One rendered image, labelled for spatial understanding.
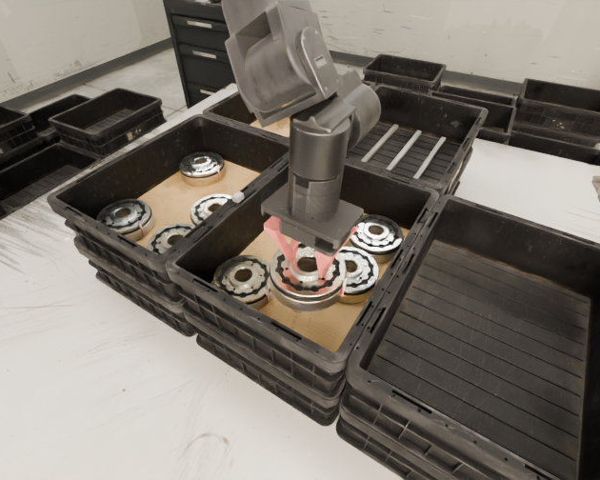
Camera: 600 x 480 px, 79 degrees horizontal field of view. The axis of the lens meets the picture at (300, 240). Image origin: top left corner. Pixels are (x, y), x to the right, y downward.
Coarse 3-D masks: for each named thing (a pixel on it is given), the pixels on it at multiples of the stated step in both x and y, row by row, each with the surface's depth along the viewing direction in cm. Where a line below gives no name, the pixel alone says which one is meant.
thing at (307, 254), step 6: (300, 252) 49; (306, 252) 49; (312, 252) 49; (294, 258) 48; (300, 258) 49; (306, 258) 49; (312, 258) 49; (294, 264) 48; (294, 270) 47; (300, 270) 47; (300, 276) 46; (306, 276) 46; (312, 276) 46; (318, 276) 47
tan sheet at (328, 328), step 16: (256, 240) 71; (272, 240) 71; (288, 240) 71; (272, 304) 60; (336, 304) 60; (352, 304) 60; (288, 320) 58; (304, 320) 58; (320, 320) 58; (336, 320) 58; (352, 320) 58; (320, 336) 56; (336, 336) 56
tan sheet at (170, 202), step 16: (224, 160) 92; (176, 176) 87; (224, 176) 87; (240, 176) 87; (256, 176) 87; (160, 192) 82; (176, 192) 82; (192, 192) 82; (208, 192) 82; (224, 192) 82; (160, 208) 78; (176, 208) 78; (160, 224) 75; (144, 240) 71
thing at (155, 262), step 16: (176, 128) 83; (240, 128) 83; (144, 144) 78; (288, 144) 78; (112, 160) 73; (64, 192) 66; (64, 208) 63; (224, 208) 63; (80, 224) 62; (96, 224) 60; (208, 224) 60; (112, 240) 58; (128, 240) 57; (144, 256) 55; (160, 256) 55
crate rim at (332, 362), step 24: (288, 168) 72; (360, 168) 71; (432, 192) 66; (192, 240) 57; (408, 240) 57; (168, 264) 53; (192, 288) 51; (216, 288) 50; (384, 288) 50; (240, 312) 48; (360, 312) 47; (288, 336) 45; (312, 360) 44; (336, 360) 43
